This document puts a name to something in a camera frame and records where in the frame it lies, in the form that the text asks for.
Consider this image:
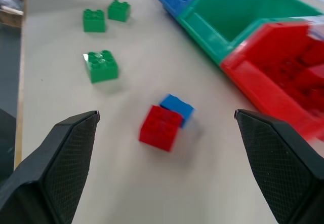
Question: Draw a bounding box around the red plastic bin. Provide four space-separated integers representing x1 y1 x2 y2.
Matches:
220 18 324 142

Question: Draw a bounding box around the blue toy brick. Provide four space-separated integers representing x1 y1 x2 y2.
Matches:
159 94 196 129

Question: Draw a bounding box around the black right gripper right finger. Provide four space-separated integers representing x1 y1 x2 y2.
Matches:
234 108 324 224

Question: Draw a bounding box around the red toy brick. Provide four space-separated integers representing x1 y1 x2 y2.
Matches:
138 104 184 153

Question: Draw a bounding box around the green toy brick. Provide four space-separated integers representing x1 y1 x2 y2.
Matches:
83 49 119 84
83 9 106 33
107 0 132 22

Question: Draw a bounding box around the wooden furniture piece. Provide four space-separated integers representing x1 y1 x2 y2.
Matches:
0 0 27 28

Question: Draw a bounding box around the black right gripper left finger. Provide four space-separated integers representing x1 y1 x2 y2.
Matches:
0 110 100 224

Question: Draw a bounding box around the green plastic bin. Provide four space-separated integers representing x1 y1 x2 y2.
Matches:
177 0 322 69

